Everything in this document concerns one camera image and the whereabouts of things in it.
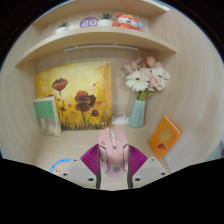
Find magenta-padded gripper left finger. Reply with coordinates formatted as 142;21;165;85
60;143;101;190

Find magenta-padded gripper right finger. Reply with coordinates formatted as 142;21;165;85
126;143;169;189

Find pink computer mouse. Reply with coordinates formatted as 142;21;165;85
97;126;130;179

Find round blue-rimmed cartoon mouse pad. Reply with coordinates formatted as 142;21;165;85
49;158;73;177

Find orange book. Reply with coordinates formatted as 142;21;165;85
147;114;183;161

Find teal faceted vase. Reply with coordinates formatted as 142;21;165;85
128;98;147;129

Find white power strip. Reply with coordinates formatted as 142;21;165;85
111;112;130;126

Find green and beige book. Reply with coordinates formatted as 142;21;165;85
33;96;63;137

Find yellow poppy flower painting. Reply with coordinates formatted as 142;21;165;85
34;60;113;132

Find pink and white flower bouquet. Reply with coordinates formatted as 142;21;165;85
122;55;171;101

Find white light bar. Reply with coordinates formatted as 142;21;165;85
64;44;140;53

